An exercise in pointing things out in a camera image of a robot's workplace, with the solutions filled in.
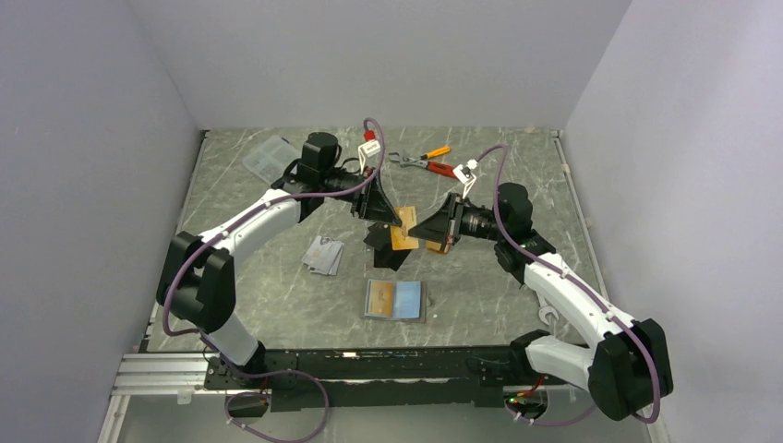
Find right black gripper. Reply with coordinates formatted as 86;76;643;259
408;194;507;245

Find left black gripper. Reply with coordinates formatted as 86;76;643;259
321;168;402;228

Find black card wallet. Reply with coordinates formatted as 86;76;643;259
364;223;411;271

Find silver credit cards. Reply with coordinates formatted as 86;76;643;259
301;235;344;276

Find grey card holder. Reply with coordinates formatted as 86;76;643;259
364;279;427;323

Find single gold credit card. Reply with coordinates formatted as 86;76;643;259
367;280;395;317

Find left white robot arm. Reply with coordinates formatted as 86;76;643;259
156;132;402;388

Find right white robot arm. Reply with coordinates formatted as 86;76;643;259
408;183;673;423

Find red adjustable wrench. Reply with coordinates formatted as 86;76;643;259
425;161;459;180

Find clear plastic organizer box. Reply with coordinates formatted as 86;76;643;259
242;136;300;185

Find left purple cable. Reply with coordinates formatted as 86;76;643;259
161;117;388;443

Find purple cable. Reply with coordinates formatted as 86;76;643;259
471;144;663;428
161;117;388;443

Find orange handled pliers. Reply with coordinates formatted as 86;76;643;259
388;146;451;171

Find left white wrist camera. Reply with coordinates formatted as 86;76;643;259
357;130;381;174

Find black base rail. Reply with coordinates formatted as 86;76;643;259
204;345;562;412

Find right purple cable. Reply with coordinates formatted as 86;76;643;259
471;144;663;428

